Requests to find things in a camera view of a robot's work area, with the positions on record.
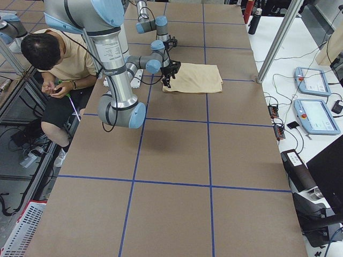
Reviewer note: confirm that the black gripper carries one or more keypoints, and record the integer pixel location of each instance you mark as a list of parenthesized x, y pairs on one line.
[(165, 45), (168, 70)]

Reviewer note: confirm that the cream long-sleeve graphic shirt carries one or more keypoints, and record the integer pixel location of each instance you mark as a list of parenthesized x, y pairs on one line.
[(196, 78)]

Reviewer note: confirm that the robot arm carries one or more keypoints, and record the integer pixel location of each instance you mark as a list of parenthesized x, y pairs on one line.
[(102, 23), (152, 18)]

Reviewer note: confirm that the red bottle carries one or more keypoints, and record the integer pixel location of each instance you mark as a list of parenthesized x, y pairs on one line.
[(248, 10)]

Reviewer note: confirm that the black tumbler bottle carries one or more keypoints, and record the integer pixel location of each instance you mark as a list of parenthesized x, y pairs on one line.
[(255, 21)]

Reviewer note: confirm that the seated person in beige shirt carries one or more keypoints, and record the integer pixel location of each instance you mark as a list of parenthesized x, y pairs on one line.
[(69, 76)]

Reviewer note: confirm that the orange connector board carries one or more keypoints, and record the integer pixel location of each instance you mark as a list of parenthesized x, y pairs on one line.
[(273, 111)]

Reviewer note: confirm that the far blue teach pendant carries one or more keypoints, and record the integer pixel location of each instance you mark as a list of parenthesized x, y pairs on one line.
[(311, 81)]

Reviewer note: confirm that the blue teach pendant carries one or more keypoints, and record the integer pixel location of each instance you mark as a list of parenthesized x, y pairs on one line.
[(311, 81), (315, 117)]

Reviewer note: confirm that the near blue teach pendant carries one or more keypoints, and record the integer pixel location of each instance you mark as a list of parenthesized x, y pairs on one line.
[(315, 117)]

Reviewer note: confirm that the black power adapter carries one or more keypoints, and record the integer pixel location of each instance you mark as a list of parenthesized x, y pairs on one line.
[(337, 107)]

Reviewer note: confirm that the black monitor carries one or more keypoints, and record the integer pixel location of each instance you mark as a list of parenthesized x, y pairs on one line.
[(326, 170)]

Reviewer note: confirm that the white perforated basket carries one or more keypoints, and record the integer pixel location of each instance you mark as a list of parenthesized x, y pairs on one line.
[(24, 230)]

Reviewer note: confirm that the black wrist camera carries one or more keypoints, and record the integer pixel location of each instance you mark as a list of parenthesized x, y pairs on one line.
[(175, 66), (172, 42)]

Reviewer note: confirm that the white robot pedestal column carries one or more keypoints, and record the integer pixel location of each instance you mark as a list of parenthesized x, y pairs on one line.
[(134, 73)]

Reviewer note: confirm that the green handled tool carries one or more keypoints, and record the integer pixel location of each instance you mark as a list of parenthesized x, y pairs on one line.
[(71, 101)]

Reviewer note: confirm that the aluminium frame post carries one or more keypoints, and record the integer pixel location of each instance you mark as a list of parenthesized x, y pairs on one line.
[(279, 38)]

